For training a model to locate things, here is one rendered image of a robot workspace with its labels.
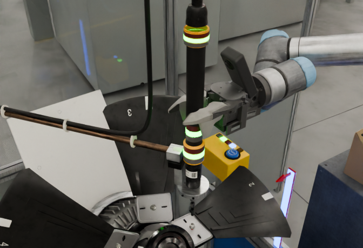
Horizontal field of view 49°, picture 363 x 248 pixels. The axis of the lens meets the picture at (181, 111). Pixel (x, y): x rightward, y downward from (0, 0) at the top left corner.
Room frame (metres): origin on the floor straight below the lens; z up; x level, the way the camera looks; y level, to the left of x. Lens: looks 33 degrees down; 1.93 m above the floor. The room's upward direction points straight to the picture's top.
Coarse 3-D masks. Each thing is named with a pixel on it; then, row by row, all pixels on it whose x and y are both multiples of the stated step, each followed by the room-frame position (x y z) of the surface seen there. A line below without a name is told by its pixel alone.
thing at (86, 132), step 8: (0, 112) 0.78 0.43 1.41; (8, 112) 0.78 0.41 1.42; (32, 120) 0.75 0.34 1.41; (40, 120) 0.75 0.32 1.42; (48, 120) 0.74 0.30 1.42; (72, 128) 0.72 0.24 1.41; (80, 128) 0.71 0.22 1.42; (96, 136) 0.70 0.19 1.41; (104, 136) 0.69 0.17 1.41; (112, 136) 0.69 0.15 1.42; (120, 136) 0.68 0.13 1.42; (136, 144) 0.66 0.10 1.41; (144, 144) 0.66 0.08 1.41; (152, 144) 0.66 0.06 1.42
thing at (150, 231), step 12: (132, 228) 0.62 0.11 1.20; (144, 228) 0.60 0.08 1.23; (156, 228) 0.57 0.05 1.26; (168, 228) 0.57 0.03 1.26; (180, 228) 0.58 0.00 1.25; (144, 240) 0.55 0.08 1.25; (156, 240) 0.55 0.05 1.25; (168, 240) 0.55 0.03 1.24; (180, 240) 0.56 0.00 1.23; (192, 240) 0.57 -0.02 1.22
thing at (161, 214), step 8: (136, 200) 0.66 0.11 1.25; (144, 200) 0.65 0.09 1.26; (152, 200) 0.65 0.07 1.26; (160, 200) 0.64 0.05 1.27; (168, 200) 0.64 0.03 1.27; (160, 208) 0.63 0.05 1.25; (168, 208) 0.63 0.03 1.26; (144, 216) 0.63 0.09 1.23; (152, 216) 0.62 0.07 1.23; (160, 216) 0.62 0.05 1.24; (168, 216) 0.61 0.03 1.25
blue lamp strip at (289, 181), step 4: (288, 172) 0.83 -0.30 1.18; (292, 172) 0.82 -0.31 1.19; (288, 176) 0.83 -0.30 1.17; (292, 176) 0.82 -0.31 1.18; (288, 180) 0.83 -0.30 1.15; (292, 180) 0.82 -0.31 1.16; (288, 184) 0.83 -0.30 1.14; (288, 188) 0.83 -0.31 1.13; (284, 192) 0.83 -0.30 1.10; (288, 192) 0.82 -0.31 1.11; (284, 196) 0.83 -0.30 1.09; (288, 196) 0.82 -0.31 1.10; (284, 200) 0.83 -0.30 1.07; (288, 200) 0.82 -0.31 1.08; (284, 204) 0.83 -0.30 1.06; (284, 208) 0.83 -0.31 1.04; (284, 212) 0.82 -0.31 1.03; (276, 240) 0.83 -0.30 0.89; (276, 244) 0.83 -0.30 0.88
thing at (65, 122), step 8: (144, 0) 0.66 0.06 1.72; (144, 8) 0.66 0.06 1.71; (152, 88) 0.66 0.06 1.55; (152, 96) 0.66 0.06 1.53; (16, 112) 0.77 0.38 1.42; (24, 112) 0.76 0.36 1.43; (56, 120) 0.73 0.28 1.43; (64, 120) 0.72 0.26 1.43; (64, 128) 0.72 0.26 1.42; (88, 128) 0.70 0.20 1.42; (96, 128) 0.70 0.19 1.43; (144, 128) 0.66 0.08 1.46; (136, 136) 0.68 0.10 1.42
